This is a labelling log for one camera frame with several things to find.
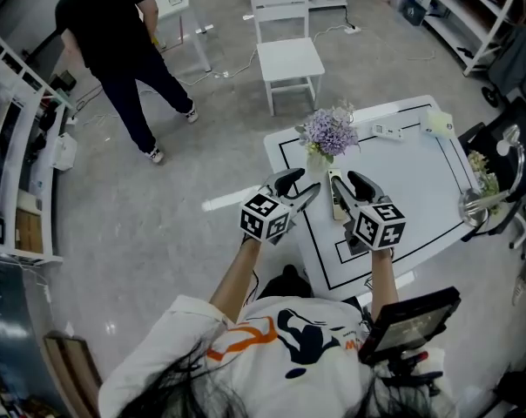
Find white open rack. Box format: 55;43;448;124
361;0;526;78

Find dark fabric cart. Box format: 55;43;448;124
480;23;526;109

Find black office chair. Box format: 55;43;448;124
457;96;526;236

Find person's white printed shirt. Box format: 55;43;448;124
98;293;459;418

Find person's right forearm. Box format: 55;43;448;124
368;246;400;321

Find clear glass vase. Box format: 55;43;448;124
306;150;334;176

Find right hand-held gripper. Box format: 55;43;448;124
330;170;408;252

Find person's black trouser leg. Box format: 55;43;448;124
255;264;313;300

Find white shelf unit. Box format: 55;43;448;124
0;20;78;266

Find person's left forearm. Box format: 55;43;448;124
208;235;264;322

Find purple flowers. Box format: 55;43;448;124
294;99;362;165

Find black chest-mounted tablet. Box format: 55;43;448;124
357;286;462;366

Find brown wooden chair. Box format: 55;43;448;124
42;330;104;418

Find white box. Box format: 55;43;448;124
51;131;78;172

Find blue storage bin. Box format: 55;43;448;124
402;0;428;27

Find silver desk lamp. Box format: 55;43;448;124
457;124;526;229

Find white wooden chair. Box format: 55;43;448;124
248;0;327;118

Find pale cream flowers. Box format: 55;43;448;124
466;149;502;215

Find white small desk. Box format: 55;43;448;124
151;0;215;74

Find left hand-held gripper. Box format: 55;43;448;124
239;167;322;246

